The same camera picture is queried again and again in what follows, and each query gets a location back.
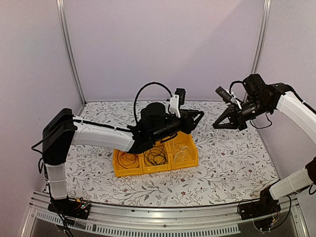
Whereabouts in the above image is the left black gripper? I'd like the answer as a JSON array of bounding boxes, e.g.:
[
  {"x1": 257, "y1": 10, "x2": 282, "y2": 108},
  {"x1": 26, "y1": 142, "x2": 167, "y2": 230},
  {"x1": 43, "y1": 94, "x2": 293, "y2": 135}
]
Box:
[{"x1": 151, "y1": 110, "x2": 204, "y2": 144}]

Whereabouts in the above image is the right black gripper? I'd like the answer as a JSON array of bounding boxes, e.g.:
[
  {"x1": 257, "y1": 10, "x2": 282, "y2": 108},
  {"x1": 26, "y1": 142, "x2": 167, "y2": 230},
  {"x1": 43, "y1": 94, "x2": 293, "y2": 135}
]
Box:
[{"x1": 213, "y1": 97, "x2": 272, "y2": 131}]

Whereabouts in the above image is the red cable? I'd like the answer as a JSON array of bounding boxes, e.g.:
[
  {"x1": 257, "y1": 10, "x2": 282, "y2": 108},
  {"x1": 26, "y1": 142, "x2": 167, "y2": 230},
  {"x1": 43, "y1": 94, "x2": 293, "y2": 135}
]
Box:
[
  {"x1": 117, "y1": 149, "x2": 140, "y2": 170},
  {"x1": 144, "y1": 144, "x2": 168, "y2": 166}
]

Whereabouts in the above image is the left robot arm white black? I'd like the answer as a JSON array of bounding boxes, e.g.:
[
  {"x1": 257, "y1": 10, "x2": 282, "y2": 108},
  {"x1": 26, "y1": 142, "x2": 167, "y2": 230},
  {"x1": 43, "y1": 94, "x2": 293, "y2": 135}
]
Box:
[{"x1": 31, "y1": 102, "x2": 204, "y2": 214}]

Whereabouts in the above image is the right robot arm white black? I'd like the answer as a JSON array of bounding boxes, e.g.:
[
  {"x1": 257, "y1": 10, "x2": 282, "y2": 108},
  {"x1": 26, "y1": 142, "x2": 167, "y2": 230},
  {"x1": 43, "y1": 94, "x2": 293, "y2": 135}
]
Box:
[{"x1": 213, "y1": 73, "x2": 316, "y2": 154}]

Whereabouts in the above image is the right yellow plastic bin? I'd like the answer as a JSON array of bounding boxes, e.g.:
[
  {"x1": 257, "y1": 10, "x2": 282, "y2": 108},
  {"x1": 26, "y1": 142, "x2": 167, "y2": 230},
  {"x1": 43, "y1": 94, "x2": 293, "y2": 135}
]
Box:
[{"x1": 167, "y1": 132, "x2": 198, "y2": 170}]

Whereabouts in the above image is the yellow plastic bin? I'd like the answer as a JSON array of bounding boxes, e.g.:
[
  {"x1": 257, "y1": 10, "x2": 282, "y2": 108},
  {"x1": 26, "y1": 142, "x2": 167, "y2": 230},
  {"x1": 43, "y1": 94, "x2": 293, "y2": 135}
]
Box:
[
  {"x1": 167, "y1": 132, "x2": 198, "y2": 170},
  {"x1": 139, "y1": 142, "x2": 171, "y2": 174},
  {"x1": 113, "y1": 149, "x2": 143, "y2": 177}
]

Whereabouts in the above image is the floral patterned table mat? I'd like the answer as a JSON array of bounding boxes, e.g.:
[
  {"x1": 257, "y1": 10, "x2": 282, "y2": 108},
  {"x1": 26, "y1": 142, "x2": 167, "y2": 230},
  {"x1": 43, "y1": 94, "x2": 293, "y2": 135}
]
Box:
[{"x1": 65, "y1": 101, "x2": 278, "y2": 207}]

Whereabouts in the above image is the middle yellow plastic bin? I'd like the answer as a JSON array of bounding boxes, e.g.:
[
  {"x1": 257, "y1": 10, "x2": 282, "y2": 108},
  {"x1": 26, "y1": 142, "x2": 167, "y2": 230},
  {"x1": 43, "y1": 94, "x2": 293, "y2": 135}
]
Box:
[{"x1": 139, "y1": 142, "x2": 171, "y2": 174}]

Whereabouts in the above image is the left yellow plastic bin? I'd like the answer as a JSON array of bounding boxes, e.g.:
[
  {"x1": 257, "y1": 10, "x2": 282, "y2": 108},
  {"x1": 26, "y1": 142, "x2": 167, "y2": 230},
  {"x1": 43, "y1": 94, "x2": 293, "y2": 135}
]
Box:
[{"x1": 113, "y1": 149, "x2": 143, "y2": 177}]

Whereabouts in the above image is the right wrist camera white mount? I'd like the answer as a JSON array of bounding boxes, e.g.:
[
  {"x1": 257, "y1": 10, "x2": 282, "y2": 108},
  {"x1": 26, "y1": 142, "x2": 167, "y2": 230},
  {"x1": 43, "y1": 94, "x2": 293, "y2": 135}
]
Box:
[{"x1": 215, "y1": 86, "x2": 242, "y2": 110}]

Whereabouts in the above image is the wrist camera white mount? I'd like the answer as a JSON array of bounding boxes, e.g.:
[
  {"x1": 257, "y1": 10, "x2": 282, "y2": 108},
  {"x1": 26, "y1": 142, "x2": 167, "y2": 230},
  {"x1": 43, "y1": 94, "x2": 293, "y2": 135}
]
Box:
[
  {"x1": 215, "y1": 86, "x2": 242, "y2": 110},
  {"x1": 168, "y1": 88, "x2": 186, "y2": 118}
]

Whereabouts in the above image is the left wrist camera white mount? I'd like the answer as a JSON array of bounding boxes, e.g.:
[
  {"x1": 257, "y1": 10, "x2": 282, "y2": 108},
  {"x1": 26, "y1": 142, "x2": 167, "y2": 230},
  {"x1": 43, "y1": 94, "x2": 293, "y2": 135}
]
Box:
[{"x1": 168, "y1": 88, "x2": 186, "y2": 118}]

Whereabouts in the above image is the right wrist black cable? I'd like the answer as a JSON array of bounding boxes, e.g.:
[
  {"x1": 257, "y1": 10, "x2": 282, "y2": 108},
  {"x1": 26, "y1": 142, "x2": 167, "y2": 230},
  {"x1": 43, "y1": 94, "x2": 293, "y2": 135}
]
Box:
[{"x1": 229, "y1": 80, "x2": 272, "y2": 129}]

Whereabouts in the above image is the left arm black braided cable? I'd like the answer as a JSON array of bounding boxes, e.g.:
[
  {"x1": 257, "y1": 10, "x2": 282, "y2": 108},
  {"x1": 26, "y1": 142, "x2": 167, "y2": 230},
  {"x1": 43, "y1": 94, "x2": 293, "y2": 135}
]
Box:
[{"x1": 133, "y1": 82, "x2": 173, "y2": 125}]

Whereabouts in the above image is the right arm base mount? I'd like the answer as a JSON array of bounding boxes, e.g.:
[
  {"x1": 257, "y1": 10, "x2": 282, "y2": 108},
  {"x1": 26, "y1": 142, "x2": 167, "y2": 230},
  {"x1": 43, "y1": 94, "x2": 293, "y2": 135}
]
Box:
[{"x1": 237, "y1": 199, "x2": 281, "y2": 220}]

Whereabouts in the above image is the front aluminium rail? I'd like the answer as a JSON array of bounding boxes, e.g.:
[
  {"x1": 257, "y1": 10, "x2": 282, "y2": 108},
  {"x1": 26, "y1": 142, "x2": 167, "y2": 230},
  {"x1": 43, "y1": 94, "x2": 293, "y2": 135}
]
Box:
[{"x1": 21, "y1": 191, "x2": 316, "y2": 237}]

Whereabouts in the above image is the right aluminium frame post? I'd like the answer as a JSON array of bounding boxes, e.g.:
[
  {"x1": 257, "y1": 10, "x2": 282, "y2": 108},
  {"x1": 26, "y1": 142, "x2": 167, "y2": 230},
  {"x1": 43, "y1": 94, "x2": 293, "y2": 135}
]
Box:
[{"x1": 242, "y1": 0, "x2": 272, "y2": 104}]

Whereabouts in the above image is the aluminium frame post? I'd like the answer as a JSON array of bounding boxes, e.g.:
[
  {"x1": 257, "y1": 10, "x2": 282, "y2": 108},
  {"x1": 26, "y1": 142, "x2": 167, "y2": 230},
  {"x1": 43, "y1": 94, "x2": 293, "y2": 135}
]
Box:
[
  {"x1": 242, "y1": 0, "x2": 272, "y2": 104},
  {"x1": 56, "y1": 0, "x2": 86, "y2": 105}
]

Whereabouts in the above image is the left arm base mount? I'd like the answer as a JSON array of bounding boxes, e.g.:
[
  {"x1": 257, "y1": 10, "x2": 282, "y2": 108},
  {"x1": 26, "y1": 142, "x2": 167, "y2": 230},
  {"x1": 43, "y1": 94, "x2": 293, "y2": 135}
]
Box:
[{"x1": 48, "y1": 197, "x2": 91, "y2": 220}]

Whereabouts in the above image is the left aluminium frame post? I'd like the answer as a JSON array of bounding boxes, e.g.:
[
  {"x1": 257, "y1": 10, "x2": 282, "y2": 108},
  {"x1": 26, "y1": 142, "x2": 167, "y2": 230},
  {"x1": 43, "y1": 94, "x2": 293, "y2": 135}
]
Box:
[{"x1": 56, "y1": 0, "x2": 86, "y2": 105}]

